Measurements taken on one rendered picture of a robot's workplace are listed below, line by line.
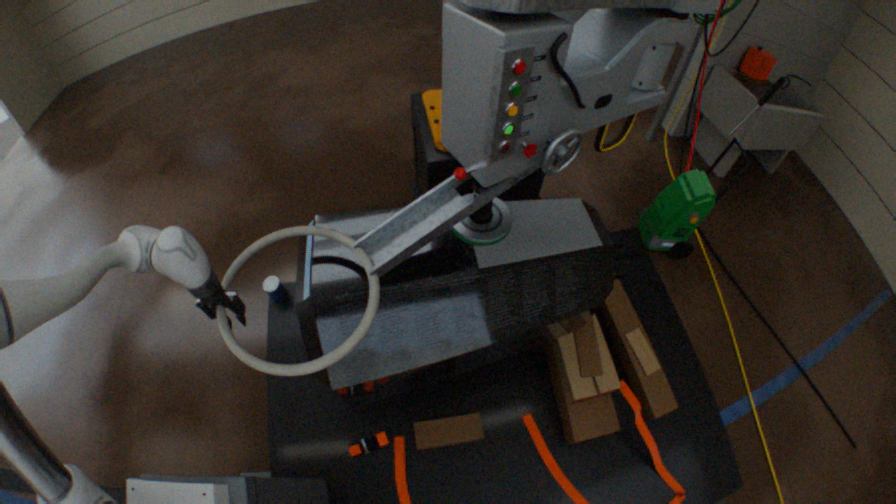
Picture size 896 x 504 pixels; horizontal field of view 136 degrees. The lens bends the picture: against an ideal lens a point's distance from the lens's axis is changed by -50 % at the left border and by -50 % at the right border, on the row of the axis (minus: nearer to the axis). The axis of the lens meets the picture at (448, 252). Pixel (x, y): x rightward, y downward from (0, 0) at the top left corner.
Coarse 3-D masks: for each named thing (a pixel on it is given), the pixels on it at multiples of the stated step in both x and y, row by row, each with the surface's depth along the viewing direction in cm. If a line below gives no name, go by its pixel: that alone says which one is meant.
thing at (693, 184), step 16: (736, 144) 160; (688, 176) 187; (704, 176) 183; (736, 176) 160; (672, 192) 195; (688, 192) 184; (704, 192) 176; (656, 208) 208; (672, 208) 193; (688, 208) 184; (704, 208) 180; (640, 224) 226; (656, 224) 207; (672, 224) 195; (688, 224) 194; (656, 240) 209; (672, 240) 208; (672, 256) 215
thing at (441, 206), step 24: (432, 192) 107; (456, 192) 111; (408, 216) 109; (432, 216) 109; (456, 216) 103; (360, 240) 105; (384, 240) 109; (408, 240) 107; (432, 240) 105; (384, 264) 101
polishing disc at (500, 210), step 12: (504, 204) 126; (468, 216) 122; (504, 216) 123; (456, 228) 119; (468, 228) 119; (480, 228) 120; (492, 228) 120; (504, 228) 120; (480, 240) 117; (492, 240) 118
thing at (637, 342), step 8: (632, 336) 172; (640, 336) 172; (632, 344) 170; (640, 344) 169; (640, 352) 167; (648, 352) 167; (640, 360) 164; (648, 360) 164; (656, 360) 164; (648, 368) 162; (656, 368) 162
